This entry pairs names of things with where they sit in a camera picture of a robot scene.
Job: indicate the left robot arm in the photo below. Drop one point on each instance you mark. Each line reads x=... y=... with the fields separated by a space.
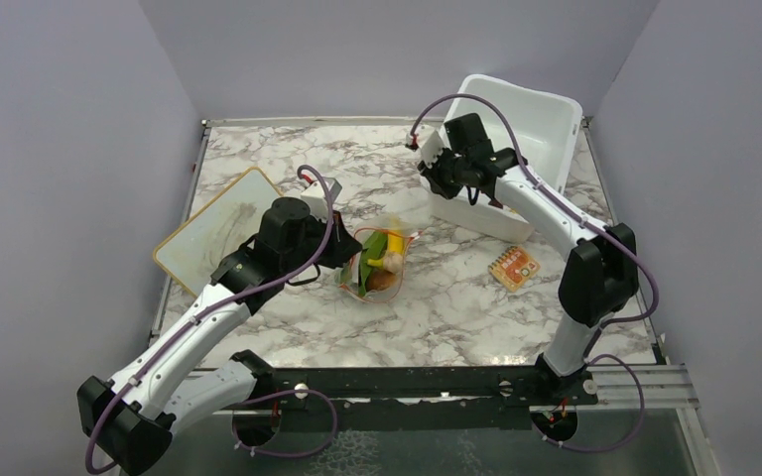
x=135 y=415

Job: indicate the clear orange zip top bag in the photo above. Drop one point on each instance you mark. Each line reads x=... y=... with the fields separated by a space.
x=388 y=222

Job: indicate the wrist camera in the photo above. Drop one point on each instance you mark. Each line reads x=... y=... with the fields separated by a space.
x=314 y=197
x=429 y=147

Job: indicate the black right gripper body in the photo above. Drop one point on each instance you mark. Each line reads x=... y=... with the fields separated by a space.
x=447 y=173

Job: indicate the yellow banana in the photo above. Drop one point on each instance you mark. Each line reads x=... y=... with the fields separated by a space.
x=379 y=243

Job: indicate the green leafy vegetable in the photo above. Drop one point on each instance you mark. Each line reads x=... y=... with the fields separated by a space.
x=354 y=275

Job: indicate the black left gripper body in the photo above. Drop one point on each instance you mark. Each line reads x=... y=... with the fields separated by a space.
x=317 y=231

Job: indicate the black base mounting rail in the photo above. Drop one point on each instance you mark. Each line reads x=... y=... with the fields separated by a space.
x=405 y=398

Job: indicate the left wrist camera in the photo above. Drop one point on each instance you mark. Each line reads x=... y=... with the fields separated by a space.
x=314 y=197

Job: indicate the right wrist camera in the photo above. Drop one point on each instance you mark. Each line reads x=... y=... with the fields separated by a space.
x=429 y=147

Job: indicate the white yellow-edged cutting board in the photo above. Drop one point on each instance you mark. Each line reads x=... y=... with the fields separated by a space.
x=193 y=252

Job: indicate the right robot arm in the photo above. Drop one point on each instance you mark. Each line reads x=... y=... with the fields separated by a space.
x=600 y=274

